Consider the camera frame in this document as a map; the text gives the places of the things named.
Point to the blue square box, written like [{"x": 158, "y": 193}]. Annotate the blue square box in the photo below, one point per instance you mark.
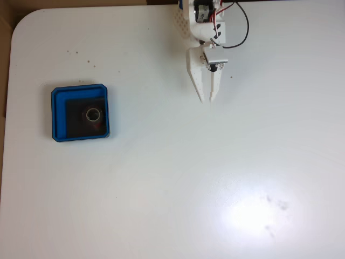
[{"x": 58, "y": 116}]

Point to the black square pad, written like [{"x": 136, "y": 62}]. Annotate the black square pad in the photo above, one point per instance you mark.
[{"x": 72, "y": 124}]

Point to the red tape roll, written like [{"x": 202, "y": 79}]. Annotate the red tape roll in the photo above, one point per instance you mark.
[{"x": 93, "y": 122}]

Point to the grey camera box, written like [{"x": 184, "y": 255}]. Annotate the grey camera box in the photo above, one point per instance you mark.
[{"x": 217, "y": 55}]

